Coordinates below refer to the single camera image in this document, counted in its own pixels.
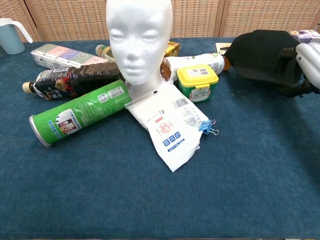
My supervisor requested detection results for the green chips can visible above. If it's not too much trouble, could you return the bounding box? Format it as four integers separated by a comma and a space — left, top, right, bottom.
28, 79, 132, 147

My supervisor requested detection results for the blue binder clip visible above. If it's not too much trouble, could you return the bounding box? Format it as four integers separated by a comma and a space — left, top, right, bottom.
198, 119, 220, 137

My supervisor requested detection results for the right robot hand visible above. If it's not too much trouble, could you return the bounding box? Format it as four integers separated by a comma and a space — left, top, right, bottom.
276, 41, 320, 99

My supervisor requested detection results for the black baseball cap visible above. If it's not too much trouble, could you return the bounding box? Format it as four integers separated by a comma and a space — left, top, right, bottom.
225, 29, 305, 93

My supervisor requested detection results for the white printed powder bag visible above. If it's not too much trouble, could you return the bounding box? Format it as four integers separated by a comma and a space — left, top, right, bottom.
124, 83, 210, 173

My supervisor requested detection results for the dark drink plastic bottle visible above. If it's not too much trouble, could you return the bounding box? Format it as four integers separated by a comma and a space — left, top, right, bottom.
22, 61, 126, 101

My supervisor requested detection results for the yellow lidded green tub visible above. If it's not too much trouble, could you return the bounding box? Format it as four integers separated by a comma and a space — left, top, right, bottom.
176, 64, 220, 104

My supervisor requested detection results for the woven wooden folding screen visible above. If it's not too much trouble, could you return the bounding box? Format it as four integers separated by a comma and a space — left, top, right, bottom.
0, 0, 320, 43

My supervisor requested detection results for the white foam mannequin head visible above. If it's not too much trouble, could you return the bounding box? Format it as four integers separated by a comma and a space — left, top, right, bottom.
105, 0, 173, 103

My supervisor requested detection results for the light blue white-handled jug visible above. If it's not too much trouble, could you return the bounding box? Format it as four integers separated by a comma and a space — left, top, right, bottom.
0, 17, 34, 55

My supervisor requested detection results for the white-label orange-cap bottle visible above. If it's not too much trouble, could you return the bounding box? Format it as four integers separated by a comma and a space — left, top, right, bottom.
160, 52, 231, 83

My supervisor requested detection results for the purple and white box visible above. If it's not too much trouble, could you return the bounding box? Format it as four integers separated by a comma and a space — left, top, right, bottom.
289, 29, 320, 45

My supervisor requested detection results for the utility knife on yellow card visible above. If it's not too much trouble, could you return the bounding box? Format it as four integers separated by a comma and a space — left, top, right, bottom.
215, 41, 233, 55

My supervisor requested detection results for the pastel tissue multipack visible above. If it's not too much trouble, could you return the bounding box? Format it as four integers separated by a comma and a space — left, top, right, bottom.
30, 43, 109, 70

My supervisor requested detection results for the green-label tea bottle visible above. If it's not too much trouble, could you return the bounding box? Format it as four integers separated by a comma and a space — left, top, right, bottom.
95, 44, 116, 63

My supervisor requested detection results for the blue table cloth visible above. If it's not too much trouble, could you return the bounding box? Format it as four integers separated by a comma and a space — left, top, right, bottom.
0, 35, 320, 240

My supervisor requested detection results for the yellow drink carton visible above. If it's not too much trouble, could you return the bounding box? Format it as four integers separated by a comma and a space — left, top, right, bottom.
163, 41, 181, 59

